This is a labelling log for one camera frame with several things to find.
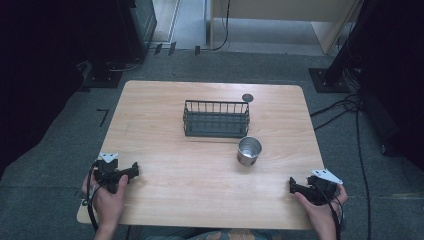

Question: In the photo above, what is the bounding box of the right hand-held gripper cable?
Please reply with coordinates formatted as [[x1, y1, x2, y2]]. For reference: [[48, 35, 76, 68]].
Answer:
[[313, 183, 346, 240]]

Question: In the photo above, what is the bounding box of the hand-held gripper cable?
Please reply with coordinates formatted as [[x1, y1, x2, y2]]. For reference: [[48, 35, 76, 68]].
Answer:
[[313, 183, 346, 240], [85, 159, 102, 234]]

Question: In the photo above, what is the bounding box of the black angled floor tape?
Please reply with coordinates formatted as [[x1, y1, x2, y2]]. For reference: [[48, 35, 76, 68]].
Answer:
[[96, 108, 111, 128]]

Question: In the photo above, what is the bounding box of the thin black hanging cable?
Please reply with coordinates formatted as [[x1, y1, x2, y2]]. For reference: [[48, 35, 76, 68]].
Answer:
[[209, 0, 232, 53]]

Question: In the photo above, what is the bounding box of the black stand with base plate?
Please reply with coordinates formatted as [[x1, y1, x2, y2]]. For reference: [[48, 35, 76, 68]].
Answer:
[[307, 0, 381, 94]]

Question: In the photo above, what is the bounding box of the person's right hand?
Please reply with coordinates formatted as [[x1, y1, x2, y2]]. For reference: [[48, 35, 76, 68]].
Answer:
[[294, 184, 349, 232]]

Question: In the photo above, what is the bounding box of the long black floor cable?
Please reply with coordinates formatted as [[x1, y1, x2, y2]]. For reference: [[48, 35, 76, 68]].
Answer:
[[354, 99, 373, 240]]

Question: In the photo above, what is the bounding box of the metal cup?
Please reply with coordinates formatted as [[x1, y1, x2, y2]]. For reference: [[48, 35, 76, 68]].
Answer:
[[236, 135, 263, 167]]

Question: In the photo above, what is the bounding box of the black equipment cabinet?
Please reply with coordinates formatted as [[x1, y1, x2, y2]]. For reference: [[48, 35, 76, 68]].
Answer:
[[114, 0, 158, 63]]

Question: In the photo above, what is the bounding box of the person's left hand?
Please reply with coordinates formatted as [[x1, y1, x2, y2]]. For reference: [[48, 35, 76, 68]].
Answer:
[[82, 174, 130, 231]]

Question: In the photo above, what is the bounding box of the left hand-held gripper cable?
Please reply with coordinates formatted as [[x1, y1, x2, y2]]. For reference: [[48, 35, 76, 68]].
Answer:
[[85, 159, 102, 234]]

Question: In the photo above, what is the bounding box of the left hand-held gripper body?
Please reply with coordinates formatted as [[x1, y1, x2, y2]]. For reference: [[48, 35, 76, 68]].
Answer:
[[93, 152, 125, 195]]

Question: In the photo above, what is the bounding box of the light wooden cabinet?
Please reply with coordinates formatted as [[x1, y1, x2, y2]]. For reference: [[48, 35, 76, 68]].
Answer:
[[208, 0, 364, 56]]

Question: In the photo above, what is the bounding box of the black wire basket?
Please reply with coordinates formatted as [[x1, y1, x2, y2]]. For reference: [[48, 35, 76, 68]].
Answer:
[[182, 99, 251, 139]]

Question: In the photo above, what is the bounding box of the dark stand base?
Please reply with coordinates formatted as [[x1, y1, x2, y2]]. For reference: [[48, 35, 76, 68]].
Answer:
[[81, 60, 125, 90]]

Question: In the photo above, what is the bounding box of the person's patterned clothing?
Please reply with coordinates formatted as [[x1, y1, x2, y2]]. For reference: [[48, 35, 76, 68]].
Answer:
[[139, 227, 285, 240]]

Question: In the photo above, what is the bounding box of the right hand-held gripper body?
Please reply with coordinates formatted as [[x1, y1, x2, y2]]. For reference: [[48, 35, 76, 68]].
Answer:
[[306, 168, 344, 206]]

